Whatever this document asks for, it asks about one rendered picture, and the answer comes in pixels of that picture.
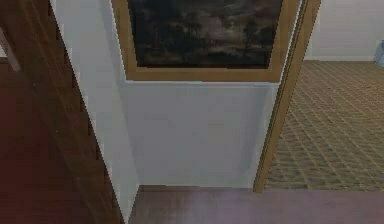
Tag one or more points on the pale blue object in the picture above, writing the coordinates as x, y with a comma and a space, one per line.
380, 53

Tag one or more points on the dark brown wooden door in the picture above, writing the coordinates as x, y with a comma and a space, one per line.
50, 116

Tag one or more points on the light wooden door frame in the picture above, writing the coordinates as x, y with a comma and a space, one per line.
286, 100

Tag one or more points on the dark landscape painting wooden frame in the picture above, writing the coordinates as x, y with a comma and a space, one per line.
203, 33

